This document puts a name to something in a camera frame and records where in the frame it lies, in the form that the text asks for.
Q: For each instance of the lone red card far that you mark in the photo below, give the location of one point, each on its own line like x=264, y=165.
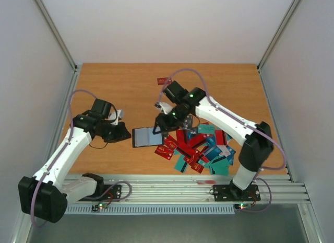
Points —
x=162, y=81

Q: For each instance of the red card stripe centre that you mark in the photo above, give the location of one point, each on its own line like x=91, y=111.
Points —
x=193, y=144

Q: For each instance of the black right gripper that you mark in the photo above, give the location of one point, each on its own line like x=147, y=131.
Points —
x=165, y=120

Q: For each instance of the white patterned card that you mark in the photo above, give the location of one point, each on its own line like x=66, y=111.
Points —
x=226, y=151

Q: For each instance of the teal VIP chip card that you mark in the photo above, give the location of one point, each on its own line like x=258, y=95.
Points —
x=206, y=129

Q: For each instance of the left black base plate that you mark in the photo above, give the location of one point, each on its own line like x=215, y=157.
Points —
x=114, y=192

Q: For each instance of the blue card centre right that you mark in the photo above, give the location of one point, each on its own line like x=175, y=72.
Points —
x=211, y=141

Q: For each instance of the left controller board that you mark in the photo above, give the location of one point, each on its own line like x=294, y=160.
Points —
x=99, y=207

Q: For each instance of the aluminium corner post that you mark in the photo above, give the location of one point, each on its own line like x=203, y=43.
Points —
x=51, y=25
x=278, y=33

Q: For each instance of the right controller board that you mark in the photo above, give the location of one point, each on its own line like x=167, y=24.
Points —
x=242, y=206

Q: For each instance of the red VIP card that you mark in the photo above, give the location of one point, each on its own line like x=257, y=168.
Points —
x=170, y=142
x=164, y=152

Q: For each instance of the red card black stripe upright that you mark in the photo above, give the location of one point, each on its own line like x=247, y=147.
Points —
x=181, y=136

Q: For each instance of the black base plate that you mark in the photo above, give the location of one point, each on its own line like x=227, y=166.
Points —
x=114, y=192
x=226, y=193

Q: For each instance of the right aluminium corner post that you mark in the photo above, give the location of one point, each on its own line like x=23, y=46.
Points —
x=278, y=33

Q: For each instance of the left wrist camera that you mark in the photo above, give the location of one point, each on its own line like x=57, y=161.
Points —
x=116, y=116

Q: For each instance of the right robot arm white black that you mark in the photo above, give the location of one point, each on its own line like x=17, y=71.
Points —
x=255, y=139

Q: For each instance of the left aluminium corner post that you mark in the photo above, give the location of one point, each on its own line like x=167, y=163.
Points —
x=51, y=25

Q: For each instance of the aluminium rail frame front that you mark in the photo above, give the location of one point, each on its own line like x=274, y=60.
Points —
x=187, y=189

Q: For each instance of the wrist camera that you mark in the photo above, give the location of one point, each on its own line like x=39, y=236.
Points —
x=163, y=107
x=116, y=116

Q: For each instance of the black VIP card near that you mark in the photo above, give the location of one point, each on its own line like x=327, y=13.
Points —
x=188, y=123

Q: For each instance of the red chip card bottom centre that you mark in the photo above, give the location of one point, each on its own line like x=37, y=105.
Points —
x=191, y=157

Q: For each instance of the teal card stripe bottom centre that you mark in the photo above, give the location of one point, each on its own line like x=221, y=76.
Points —
x=181, y=165

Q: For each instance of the black VIP card tilted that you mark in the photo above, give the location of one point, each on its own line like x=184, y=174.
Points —
x=192, y=131

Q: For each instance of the black leather card holder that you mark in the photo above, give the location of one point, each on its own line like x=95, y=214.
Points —
x=144, y=137

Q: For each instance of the teal card stripe bottom right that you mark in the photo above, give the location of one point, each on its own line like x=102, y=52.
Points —
x=219, y=166

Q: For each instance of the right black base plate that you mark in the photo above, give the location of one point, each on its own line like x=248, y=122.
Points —
x=226, y=193

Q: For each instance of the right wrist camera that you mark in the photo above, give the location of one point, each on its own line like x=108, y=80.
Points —
x=163, y=107

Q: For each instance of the red card stripe right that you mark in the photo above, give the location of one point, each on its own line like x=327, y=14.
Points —
x=221, y=138

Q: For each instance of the grey slotted cable duct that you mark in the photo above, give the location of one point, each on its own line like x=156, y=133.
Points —
x=152, y=209

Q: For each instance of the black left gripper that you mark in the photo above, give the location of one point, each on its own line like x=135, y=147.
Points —
x=122, y=134

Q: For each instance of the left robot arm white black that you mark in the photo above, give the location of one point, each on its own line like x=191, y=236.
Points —
x=44, y=195

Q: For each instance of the controller board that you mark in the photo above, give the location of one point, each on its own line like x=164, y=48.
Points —
x=99, y=207
x=242, y=206

